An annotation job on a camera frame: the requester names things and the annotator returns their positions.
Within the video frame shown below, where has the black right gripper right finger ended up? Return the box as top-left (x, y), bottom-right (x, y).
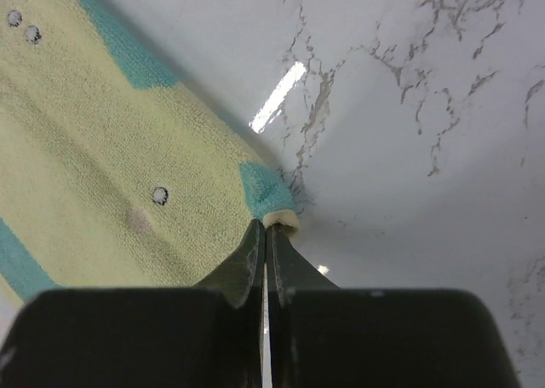
top-left (266, 224), bottom-right (519, 387)

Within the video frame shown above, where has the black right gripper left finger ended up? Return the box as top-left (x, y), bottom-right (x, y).
top-left (1, 220), bottom-right (265, 387)

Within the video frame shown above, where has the yellow towel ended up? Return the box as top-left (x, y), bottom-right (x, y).
top-left (1, 0), bottom-right (299, 302)

